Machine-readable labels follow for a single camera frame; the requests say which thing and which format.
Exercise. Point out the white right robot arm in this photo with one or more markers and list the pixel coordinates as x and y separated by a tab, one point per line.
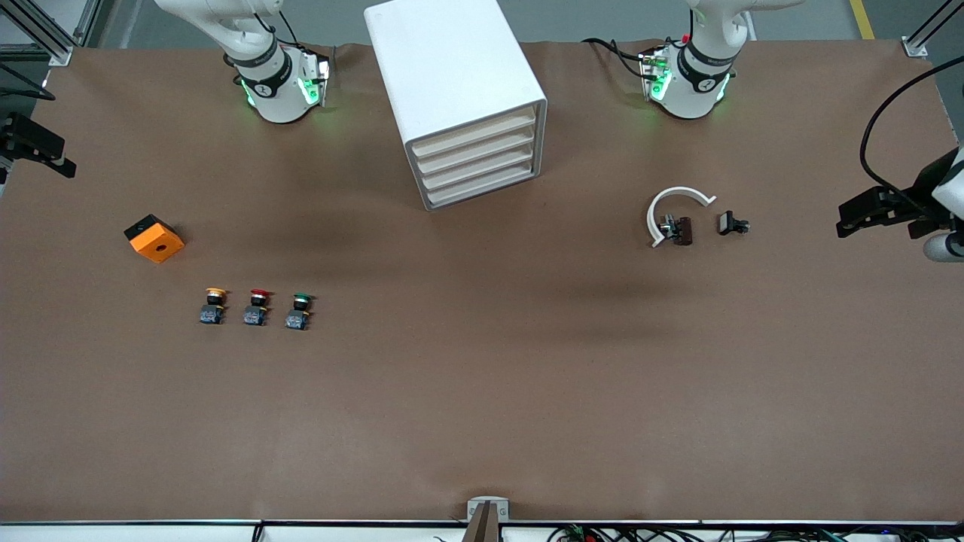
279	98

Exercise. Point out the small black clip part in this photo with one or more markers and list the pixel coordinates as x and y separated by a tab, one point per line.
727	223

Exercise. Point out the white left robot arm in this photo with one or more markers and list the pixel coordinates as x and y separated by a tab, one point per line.
689	98

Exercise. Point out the green push button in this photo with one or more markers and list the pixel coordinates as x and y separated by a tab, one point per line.
297	320

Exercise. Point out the brown camera post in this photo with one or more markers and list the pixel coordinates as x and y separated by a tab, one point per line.
483	527

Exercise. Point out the aluminium frame bar with foot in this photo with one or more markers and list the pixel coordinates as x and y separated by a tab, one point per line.
60	54
915	47

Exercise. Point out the orange box with hole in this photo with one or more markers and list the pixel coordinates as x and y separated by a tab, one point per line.
157	245

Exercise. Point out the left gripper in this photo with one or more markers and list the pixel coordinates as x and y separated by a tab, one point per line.
923	197

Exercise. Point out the yellow push button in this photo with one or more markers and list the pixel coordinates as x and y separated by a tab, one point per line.
213	312

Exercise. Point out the brown and black connector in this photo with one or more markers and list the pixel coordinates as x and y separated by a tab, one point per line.
683	230

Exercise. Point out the grey metal bracket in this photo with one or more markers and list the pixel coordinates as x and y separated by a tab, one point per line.
488	500

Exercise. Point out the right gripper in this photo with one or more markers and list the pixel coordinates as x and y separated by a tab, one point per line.
16	138

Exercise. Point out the white table edge rail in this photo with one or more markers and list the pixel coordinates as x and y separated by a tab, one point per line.
151	533

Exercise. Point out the red push button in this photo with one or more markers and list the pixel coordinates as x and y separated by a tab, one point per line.
256	315

